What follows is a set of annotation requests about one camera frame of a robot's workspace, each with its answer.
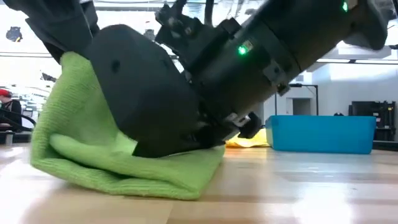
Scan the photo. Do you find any green microfiber towel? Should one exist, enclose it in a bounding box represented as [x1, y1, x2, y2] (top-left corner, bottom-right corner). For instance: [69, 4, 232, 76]
[30, 51, 226, 201]

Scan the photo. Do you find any black gantry frame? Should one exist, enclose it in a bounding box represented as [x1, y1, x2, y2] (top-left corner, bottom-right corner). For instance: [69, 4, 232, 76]
[289, 83, 319, 116]

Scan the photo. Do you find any black shelf unit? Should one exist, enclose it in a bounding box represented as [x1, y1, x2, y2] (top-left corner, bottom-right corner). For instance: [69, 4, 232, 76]
[348, 100, 397, 142]

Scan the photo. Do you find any yellow microfiber towel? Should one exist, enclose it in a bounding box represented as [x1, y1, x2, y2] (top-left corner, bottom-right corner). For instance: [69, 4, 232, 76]
[225, 128, 270, 149]

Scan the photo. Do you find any black ceiling camera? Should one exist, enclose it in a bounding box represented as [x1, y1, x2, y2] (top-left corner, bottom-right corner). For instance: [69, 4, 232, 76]
[5, 26, 24, 43]

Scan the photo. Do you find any teal plastic bin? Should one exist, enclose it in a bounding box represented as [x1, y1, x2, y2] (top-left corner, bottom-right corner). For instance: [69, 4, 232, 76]
[265, 115, 377, 155]

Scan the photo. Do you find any dark side desk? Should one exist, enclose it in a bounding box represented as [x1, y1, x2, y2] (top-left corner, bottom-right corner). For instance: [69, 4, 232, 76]
[0, 130, 34, 144]

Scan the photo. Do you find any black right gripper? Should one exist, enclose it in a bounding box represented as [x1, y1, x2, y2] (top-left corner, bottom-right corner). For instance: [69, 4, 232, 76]
[83, 24, 227, 159]

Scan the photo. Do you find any long ceiling light bar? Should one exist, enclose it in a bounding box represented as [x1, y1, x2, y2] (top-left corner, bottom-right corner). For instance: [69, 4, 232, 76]
[315, 58, 398, 65]

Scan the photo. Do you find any person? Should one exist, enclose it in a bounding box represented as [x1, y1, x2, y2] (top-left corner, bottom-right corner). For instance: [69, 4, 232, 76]
[0, 88, 23, 125]

